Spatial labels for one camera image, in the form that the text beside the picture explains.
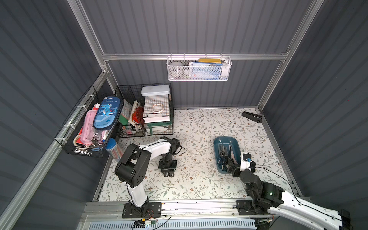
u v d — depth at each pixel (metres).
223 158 0.89
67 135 0.61
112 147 0.77
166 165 0.77
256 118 1.13
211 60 0.89
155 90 1.02
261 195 0.57
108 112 0.70
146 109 0.93
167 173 0.85
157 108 0.94
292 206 0.52
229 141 0.99
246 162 0.64
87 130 0.68
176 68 0.83
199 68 0.87
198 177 0.85
